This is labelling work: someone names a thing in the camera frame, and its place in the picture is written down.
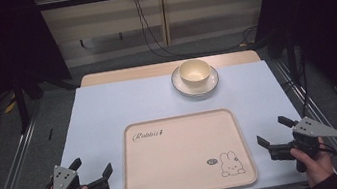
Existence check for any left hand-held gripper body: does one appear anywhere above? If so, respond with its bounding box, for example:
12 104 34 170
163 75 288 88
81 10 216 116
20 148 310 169
47 160 92 189

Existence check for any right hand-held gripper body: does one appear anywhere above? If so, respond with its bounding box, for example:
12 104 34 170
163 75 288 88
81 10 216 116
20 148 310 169
288 111 337 174

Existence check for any person's right hand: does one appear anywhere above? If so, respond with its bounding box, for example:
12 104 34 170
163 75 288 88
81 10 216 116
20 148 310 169
288 135 337 189

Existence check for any light blue table mat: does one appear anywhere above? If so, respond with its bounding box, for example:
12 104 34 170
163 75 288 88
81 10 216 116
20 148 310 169
49 55 313 189

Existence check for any white plate with dark rim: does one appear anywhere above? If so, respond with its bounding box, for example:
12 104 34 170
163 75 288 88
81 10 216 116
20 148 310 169
169 60 223 102

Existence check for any yellow floor tape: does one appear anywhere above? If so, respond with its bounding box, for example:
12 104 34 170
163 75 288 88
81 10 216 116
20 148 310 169
2 92 20 115

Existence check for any beige tray with rabbit print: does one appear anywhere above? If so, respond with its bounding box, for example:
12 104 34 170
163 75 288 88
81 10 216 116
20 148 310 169
112 104 261 189

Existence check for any cream bowl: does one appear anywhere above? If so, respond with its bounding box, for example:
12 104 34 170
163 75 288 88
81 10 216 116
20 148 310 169
177 56 215 90

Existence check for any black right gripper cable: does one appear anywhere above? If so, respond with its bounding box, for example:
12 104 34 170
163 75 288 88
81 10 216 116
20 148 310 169
317 140 337 159

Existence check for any black stand post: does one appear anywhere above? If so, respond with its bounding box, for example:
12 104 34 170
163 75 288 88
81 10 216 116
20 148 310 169
9 73 34 135

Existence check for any long black wall cable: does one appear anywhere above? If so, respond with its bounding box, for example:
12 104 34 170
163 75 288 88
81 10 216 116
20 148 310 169
133 0 262 65

